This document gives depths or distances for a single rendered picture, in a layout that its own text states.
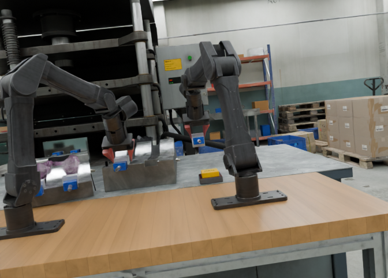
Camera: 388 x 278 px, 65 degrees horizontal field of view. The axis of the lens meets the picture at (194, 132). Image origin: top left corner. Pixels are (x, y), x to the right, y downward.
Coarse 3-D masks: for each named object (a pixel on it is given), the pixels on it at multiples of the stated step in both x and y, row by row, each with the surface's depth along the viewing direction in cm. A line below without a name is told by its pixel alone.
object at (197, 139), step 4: (192, 136) 125; (196, 136) 125; (200, 136) 125; (192, 140) 125; (196, 140) 121; (200, 140) 115; (192, 144) 125; (196, 144) 121; (200, 144) 125; (204, 144) 125
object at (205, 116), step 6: (192, 108) 116; (198, 108) 116; (186, 114) 122; (192, 114) 117; (198, 114) 117; (204, 114) 121; (186, 120) 118; (192, 120) 118; (198, 120) 118; (204, 120) 118
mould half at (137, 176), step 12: (144, 144) 140; (168, 144) 139; (144, 156) 131; (168, 156) 119; (108, 168) 111; (132, 168) 111; (144, 168) 111; (156, 168) 112; (168, 168) 112; (108, 180) 111; (120, 180) 111; (132, 180) 111; (144, 180) 112; (156, 180) 112; (168, 180) 112
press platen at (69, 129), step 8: (128, 120) 189; (136, 120) 186; (144, 120) 182; (152, 120) 182; (160, 120) 251; (40, 128) 217; (48, 128) 188; (56, 128) 188; (64, 128) 188; (72, 128) 189; (80, 128) 189; (88, 128) 189; (96, 128) 189; (104, 128) 190; (0, 136) 187; (40, 136) 188
